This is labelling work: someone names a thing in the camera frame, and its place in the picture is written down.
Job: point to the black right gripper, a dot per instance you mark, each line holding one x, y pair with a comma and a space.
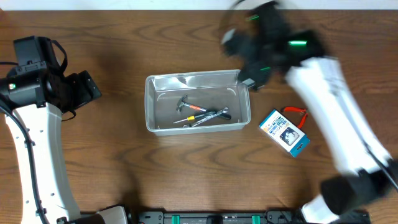
260, 79

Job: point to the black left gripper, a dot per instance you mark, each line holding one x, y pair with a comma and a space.
86, 88

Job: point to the red handled pliers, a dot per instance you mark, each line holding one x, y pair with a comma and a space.
298, 110

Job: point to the clear plastic container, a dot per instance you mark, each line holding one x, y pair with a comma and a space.
212, 90

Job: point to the silver ring wrench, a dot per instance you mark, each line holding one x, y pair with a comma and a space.
206, 118

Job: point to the white blue product box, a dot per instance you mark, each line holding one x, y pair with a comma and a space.
284, 133

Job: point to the yellow black screwdriver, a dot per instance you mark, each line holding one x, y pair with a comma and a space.
194, 117

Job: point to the small black claw hammer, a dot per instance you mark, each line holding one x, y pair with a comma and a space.
181, 104

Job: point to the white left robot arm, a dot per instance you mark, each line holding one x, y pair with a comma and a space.
36, 132

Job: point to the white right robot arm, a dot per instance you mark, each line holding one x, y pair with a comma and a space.
366, 170

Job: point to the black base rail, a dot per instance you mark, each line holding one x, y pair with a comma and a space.
217, 217

